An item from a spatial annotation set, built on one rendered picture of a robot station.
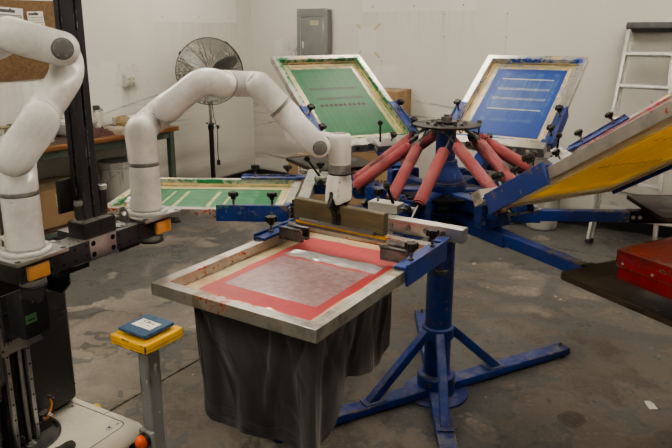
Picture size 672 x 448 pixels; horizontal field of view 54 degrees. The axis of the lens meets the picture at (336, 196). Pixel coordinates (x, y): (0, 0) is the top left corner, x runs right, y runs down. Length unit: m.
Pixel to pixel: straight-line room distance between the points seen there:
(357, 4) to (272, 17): 1.09
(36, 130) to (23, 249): 0.33
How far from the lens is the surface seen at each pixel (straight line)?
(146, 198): 2.14
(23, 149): 1.75
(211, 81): 2.05
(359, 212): 2.15
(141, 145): 2.11
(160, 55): 6.73
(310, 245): 2.37
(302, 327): 1.67
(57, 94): 1.81
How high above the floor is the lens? 1.71
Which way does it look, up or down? 14 degrees down
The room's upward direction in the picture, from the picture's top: straight up
